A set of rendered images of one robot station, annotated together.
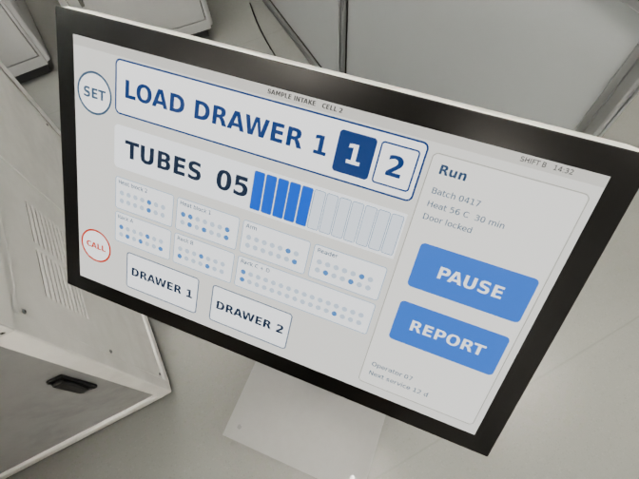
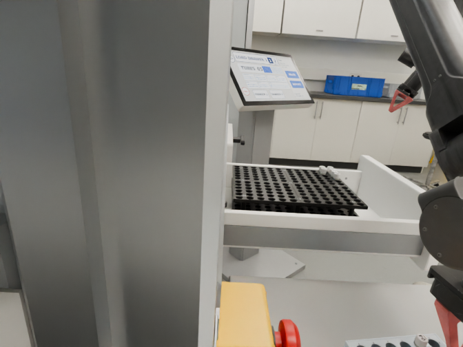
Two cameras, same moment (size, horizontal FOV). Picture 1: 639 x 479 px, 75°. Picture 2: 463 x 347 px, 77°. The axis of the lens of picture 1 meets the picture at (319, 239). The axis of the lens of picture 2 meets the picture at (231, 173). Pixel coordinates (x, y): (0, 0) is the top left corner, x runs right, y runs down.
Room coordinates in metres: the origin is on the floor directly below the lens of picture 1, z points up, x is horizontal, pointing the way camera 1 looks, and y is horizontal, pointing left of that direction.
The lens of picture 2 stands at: (-0.23, 1.46, 1.10)
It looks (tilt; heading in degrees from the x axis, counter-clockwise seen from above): 20 degrees down; 292
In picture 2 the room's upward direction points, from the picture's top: 4 degrees clockwise
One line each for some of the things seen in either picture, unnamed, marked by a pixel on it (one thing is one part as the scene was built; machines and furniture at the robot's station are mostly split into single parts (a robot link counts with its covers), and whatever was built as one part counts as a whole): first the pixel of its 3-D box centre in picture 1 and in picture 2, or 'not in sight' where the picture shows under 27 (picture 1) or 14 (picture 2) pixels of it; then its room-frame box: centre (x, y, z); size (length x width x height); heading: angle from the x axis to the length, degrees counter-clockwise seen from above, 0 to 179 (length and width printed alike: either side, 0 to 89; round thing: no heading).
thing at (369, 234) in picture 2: not in sight; (283, 200); (-0.13, 0.94, 0.86); 0.40 x 0.26 x 0.06; 24
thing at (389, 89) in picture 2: not in sight; (399, 91); (-0.67, -2.96, 0.99); 0.40 x 0.31 x 0.17; 24
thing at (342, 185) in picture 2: not in sight; (342, 187); (-0.23, 0.90, 0.90); 0.18 x 0.02 x 0.01; 114
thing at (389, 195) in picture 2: not in sight; (389, 201); (-0.32, 0.86, 0.87); 0.29 x 0.02 x 0.11; 114
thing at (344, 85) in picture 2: not in sight; (353, 85); (-0.11, -2.63, 1.01); 0.61 x 0.41 x 0.22; 24
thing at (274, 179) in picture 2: not in sight; (288, 197); (-0.14, 0.94, 0.87); 0.22 x 0.18 x 0.06; 24
